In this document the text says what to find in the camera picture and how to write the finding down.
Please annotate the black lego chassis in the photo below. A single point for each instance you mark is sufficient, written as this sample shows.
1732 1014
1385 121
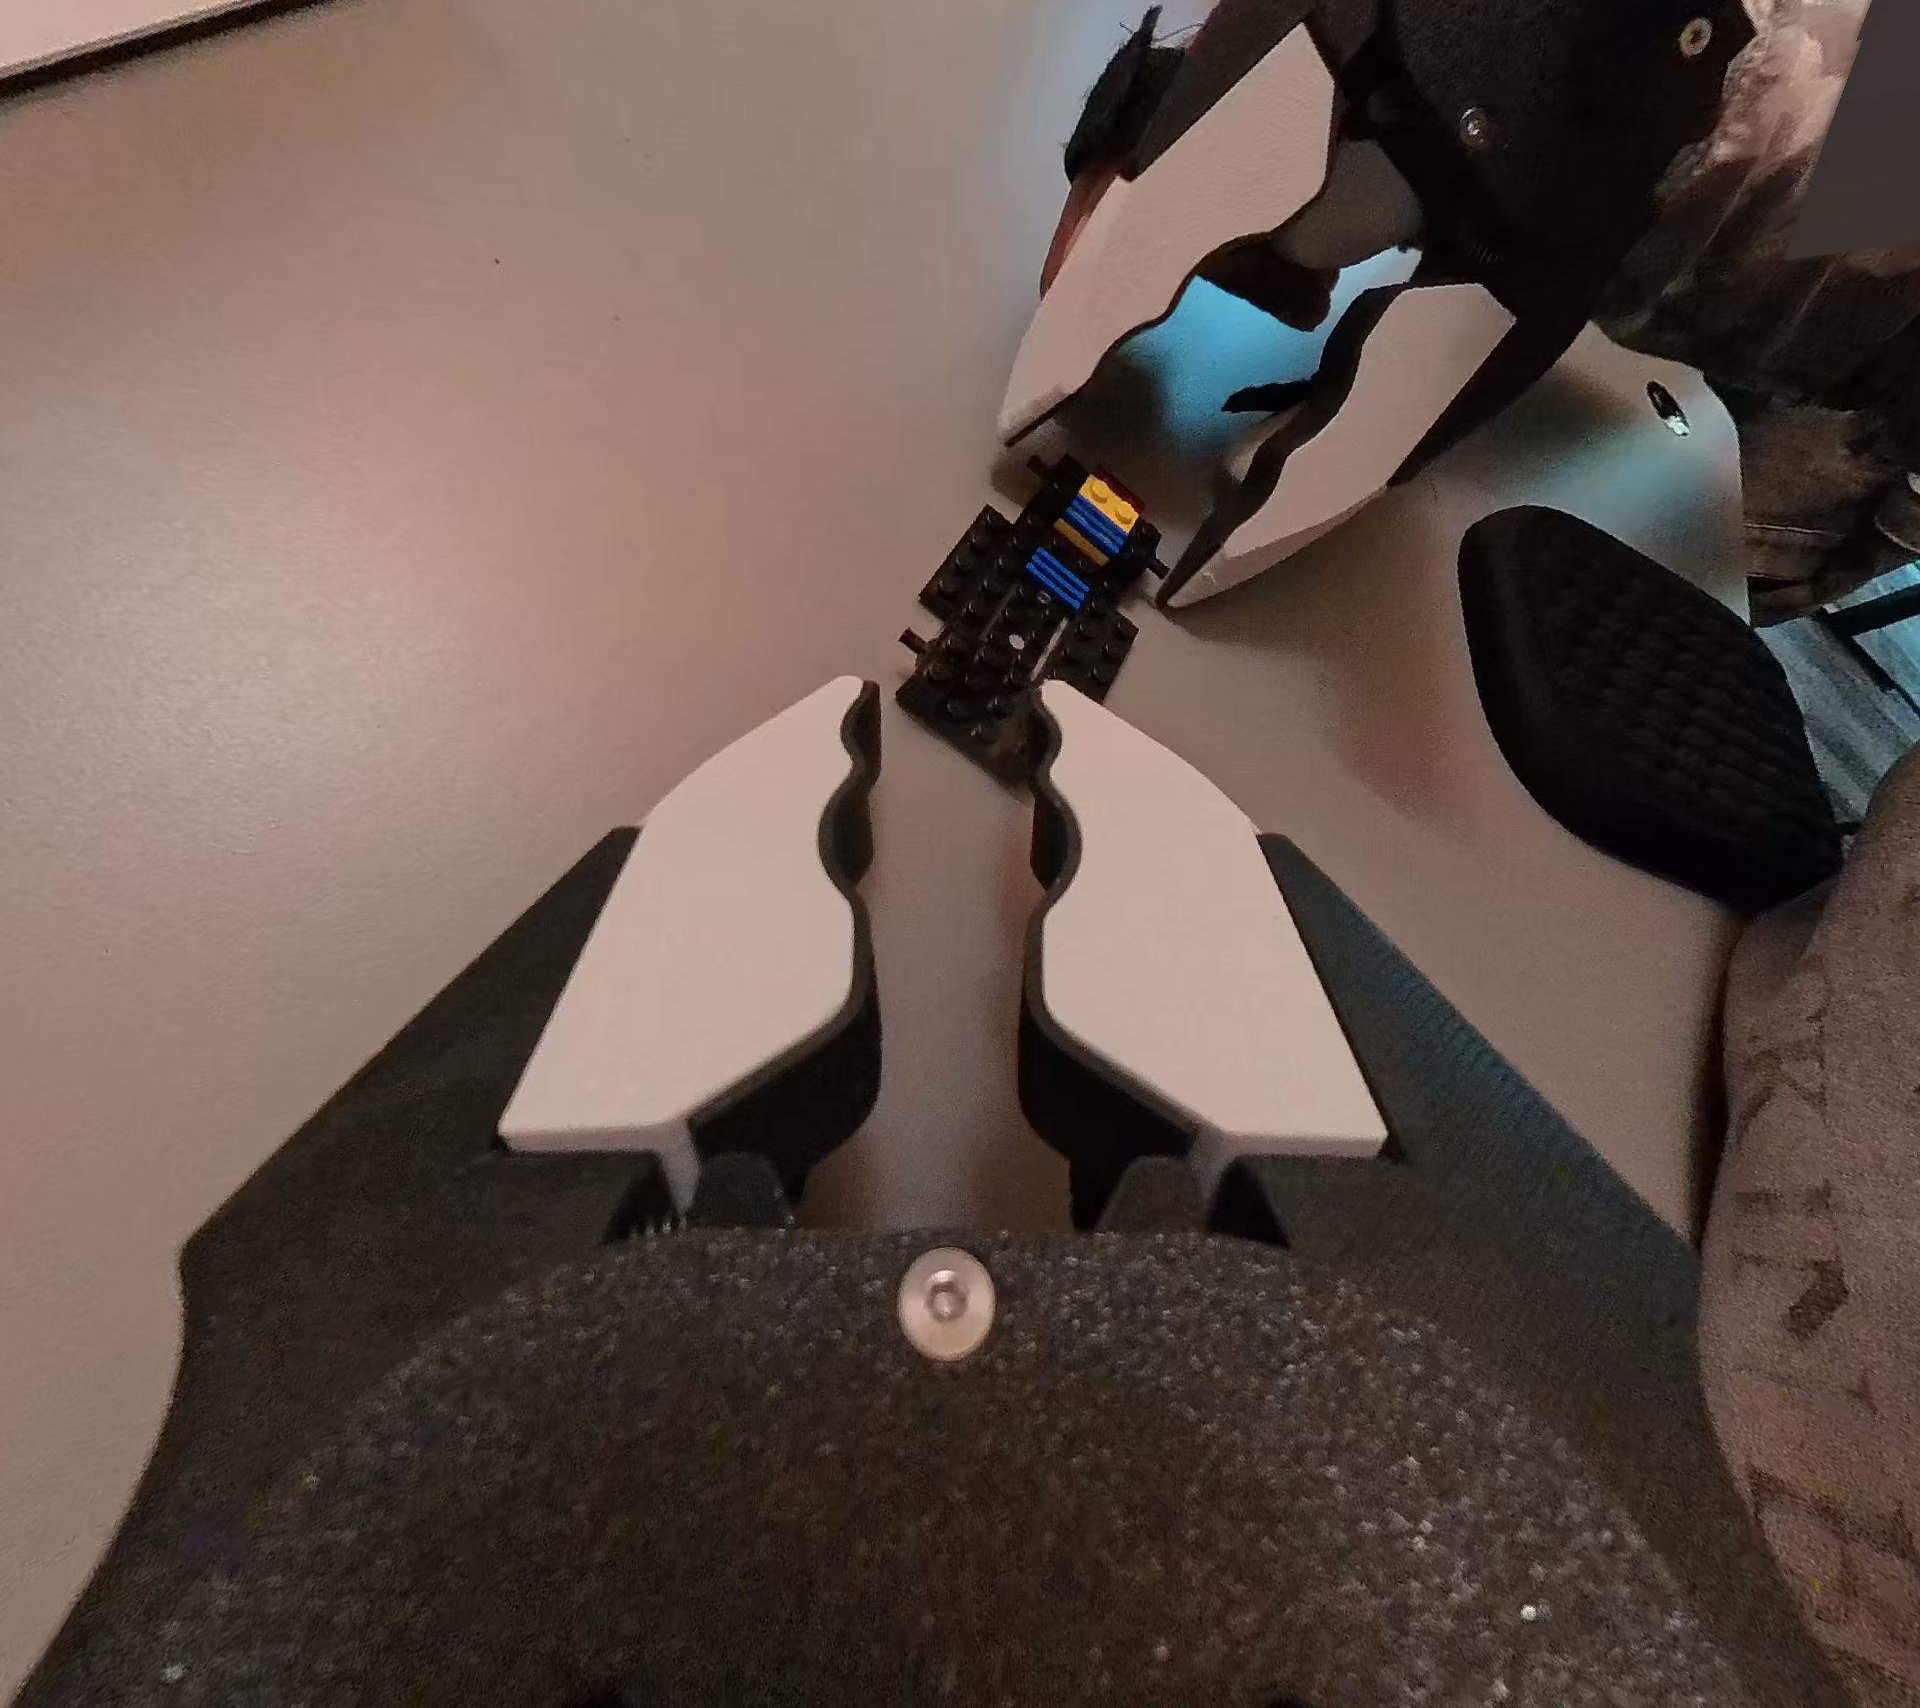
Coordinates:
1007 660

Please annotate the person's grey sweatshirt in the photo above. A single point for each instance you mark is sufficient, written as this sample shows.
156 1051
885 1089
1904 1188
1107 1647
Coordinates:
1833 1230

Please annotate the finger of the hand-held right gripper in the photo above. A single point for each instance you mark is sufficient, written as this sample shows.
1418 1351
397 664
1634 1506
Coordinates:
1350 434
1157 269

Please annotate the small yellow lego piece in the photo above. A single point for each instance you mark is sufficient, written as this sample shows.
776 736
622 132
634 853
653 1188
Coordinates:
1107 504

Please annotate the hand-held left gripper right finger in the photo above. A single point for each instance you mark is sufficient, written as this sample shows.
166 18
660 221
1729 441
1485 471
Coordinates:
1201 975

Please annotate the person's right hand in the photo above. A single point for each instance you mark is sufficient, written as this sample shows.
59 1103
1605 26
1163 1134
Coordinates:
1128 103

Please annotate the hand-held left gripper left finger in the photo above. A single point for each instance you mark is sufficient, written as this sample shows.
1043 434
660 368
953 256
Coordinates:
707 957

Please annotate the black round cushion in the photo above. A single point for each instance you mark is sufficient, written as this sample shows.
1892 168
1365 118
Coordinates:
1651 702

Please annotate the small blue lego grille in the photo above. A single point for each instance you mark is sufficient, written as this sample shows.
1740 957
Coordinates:
1084 539
1057 580

